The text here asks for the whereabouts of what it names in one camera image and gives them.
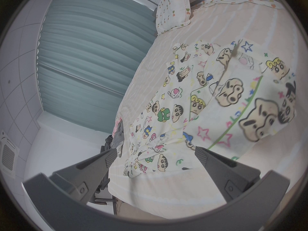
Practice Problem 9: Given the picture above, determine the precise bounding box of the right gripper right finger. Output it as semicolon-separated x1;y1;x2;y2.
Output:
194;146;260;203

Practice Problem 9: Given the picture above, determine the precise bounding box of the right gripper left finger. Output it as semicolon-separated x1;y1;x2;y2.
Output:
49;148;118;205

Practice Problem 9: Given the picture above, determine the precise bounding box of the white printed pyjama top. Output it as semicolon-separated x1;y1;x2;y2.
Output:
123;39;296;179

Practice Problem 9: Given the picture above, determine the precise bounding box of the black garment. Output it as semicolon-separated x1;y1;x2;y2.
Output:
103;135;116;153

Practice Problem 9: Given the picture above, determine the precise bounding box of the grey garment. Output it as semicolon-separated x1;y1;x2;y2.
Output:
112;123;126;157

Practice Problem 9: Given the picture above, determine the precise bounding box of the pink garment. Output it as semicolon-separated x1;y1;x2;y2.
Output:
113;119;124;135

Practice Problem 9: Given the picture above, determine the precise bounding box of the bed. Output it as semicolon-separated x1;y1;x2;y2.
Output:
107;0;308;219

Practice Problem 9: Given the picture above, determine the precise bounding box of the white ceiling air vent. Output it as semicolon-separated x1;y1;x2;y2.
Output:
0;130;20;172

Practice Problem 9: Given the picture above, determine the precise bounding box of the blue-green curtain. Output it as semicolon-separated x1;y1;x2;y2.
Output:
36;0;160;132

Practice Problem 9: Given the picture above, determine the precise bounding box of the white printed pillow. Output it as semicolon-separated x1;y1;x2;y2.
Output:
156;0;192;35

